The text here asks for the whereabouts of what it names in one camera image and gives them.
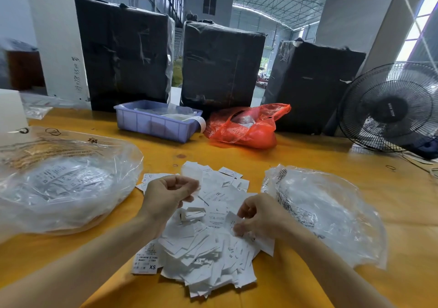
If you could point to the red plastic bag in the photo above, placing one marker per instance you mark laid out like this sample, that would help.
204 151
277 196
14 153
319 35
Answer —
248 127

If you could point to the clear plastic bag black print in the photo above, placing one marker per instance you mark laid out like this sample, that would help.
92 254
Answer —
335 212

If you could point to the brown wooden cabinet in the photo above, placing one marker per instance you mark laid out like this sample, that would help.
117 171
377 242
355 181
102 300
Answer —
24 70

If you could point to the person's right hand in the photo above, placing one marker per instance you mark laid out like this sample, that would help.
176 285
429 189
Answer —
261 216

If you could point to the white pillar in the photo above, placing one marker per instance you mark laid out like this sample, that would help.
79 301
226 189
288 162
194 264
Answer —
56 37

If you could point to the blue plastic bin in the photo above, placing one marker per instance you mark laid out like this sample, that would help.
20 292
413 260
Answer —
147 121

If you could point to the person's left hand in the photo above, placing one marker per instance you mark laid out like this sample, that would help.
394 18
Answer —
164 198

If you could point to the pile of white labels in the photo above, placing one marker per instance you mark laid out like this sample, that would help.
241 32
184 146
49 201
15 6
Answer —
205 249

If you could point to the white foam box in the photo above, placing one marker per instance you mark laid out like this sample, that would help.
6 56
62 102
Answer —
11 112

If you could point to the person's right forearm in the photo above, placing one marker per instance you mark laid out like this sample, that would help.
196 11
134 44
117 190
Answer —
339 273

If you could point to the black table fan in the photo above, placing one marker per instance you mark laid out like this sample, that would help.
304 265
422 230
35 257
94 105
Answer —
391 107

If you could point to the person's left forearm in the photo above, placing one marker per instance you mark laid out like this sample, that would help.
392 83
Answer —
72 267

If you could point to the grey cabin with window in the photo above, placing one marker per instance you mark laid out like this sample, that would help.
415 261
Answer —
208 3

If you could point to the large clear bag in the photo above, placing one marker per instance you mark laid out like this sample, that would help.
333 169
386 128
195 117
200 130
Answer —
68 184

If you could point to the large black wrapped bale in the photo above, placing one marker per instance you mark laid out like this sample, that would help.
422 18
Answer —
123 52
315 86
222 66

